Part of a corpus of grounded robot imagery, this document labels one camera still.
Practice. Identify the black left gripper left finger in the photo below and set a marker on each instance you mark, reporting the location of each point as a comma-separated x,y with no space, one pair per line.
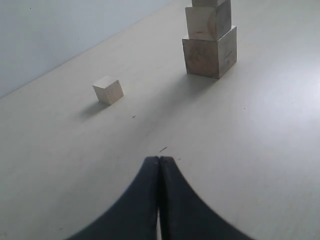
134,215

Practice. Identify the largest wooden cube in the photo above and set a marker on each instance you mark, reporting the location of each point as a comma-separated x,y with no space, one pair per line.
211,59

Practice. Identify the medium-large wooden cube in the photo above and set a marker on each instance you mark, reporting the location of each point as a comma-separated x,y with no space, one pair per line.
208,23

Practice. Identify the smallest wooden cube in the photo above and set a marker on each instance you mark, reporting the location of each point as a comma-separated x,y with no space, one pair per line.
108,90

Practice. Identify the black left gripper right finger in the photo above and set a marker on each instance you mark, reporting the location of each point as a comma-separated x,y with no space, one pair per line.
183,214

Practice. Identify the medium-small wooden cube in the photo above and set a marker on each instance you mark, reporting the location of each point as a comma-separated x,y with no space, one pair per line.
207,3

